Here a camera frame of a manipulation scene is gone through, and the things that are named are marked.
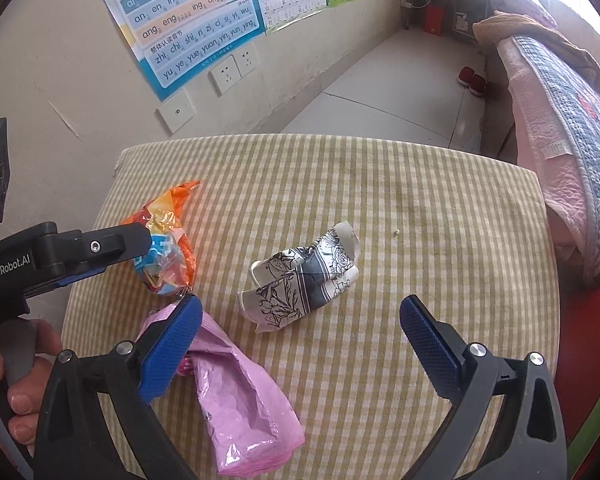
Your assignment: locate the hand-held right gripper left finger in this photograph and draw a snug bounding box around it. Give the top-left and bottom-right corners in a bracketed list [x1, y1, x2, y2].
[32, 294, 204, 480]

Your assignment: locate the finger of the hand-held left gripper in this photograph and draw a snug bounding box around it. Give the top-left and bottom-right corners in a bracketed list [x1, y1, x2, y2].
[22, 266, 108, 297]
[54, 224, 152, 281]

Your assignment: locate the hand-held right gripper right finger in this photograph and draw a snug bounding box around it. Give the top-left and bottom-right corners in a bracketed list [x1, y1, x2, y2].
[399, 294, 568, 480]

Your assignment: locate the orange snack wrapper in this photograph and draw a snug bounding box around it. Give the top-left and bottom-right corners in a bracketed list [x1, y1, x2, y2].
[120, 180, 201, 301]

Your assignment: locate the pink plastic bag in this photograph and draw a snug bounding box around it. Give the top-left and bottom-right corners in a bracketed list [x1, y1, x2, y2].
[137, 302, 306, 477]

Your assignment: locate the white black-printed paper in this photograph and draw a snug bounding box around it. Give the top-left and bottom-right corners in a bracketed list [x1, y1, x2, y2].
[236, 220, 359, 335]

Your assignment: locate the person's left hand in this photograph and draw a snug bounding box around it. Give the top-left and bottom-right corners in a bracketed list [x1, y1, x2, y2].
[0, 319, 63, 453]

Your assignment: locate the bed with pink quilt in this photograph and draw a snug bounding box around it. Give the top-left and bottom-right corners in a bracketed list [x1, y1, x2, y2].
[495, 40, 600, 291]

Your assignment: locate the bed with patchwork quilt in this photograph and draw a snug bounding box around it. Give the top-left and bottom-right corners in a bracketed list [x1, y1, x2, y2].
[510, 35, 600, 286]

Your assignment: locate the red box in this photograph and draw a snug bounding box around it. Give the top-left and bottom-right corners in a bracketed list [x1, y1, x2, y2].
[425, 4, 446, 37]

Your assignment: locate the brown blanket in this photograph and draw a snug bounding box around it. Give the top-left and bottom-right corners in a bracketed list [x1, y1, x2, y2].
[472, 10, 600, 92]

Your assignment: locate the rolled pink quilt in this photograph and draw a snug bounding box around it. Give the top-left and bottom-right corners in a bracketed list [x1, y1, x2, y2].
[490, 0, 556, 28]

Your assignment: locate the white wall plate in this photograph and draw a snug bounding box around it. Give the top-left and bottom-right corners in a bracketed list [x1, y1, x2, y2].
[155, 87, 197, 135]

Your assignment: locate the white wall socket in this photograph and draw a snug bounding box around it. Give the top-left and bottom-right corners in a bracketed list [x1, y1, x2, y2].
[232, 42, 262, 78]
[209, 56, 241, 95]

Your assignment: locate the blue striped wall poster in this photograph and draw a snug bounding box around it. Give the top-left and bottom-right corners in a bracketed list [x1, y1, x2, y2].
[87, 0, 267, 102]

